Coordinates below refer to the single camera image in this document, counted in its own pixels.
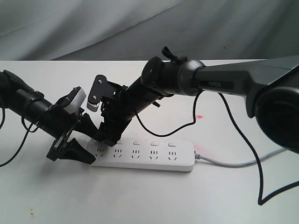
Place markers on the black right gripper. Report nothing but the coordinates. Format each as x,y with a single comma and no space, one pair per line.
112,110

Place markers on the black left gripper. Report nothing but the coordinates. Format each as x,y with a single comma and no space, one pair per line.
59,124

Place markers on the white five-outlet power strip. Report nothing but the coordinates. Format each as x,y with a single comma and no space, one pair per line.
168,155

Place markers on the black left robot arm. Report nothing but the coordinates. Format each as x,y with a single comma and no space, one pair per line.
20,98

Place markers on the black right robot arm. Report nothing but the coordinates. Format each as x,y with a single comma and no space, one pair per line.
270,89

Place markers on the grey backdrop cloth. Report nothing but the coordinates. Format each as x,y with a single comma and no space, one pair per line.
139,29

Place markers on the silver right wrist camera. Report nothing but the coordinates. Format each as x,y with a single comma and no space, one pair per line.
93,103

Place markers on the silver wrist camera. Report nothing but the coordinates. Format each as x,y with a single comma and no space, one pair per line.
93,103
76,99

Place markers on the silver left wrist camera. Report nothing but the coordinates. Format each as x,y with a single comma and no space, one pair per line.
76,99

